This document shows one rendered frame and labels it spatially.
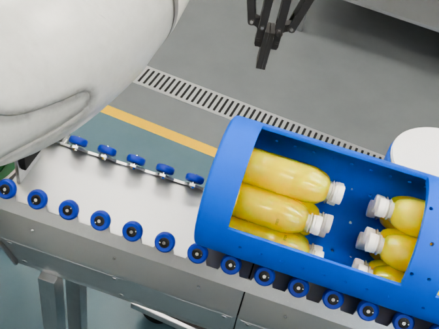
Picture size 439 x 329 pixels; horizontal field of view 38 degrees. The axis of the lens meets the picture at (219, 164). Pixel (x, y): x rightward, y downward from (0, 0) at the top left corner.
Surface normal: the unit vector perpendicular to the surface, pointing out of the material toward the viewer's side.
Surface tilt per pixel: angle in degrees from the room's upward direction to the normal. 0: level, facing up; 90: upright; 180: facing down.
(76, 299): 90
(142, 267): 71
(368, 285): 89
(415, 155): 0
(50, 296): 90
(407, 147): 0
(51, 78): 64
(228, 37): 0
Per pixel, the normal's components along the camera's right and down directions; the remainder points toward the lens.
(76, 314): -0.29, 0.66
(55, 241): -0.22, 0.39
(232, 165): -0.02, -0.30
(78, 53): 0.78, 0.11
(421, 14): 0.14, -0.69
